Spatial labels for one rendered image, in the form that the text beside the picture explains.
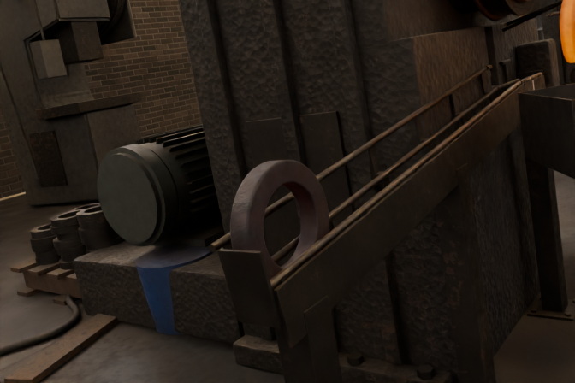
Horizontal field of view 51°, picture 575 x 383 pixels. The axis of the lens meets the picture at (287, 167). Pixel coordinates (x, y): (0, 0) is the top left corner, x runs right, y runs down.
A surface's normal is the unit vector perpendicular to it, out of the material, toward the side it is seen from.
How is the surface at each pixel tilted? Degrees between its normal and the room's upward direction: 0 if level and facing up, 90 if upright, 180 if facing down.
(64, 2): 92
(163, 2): 90
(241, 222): 70
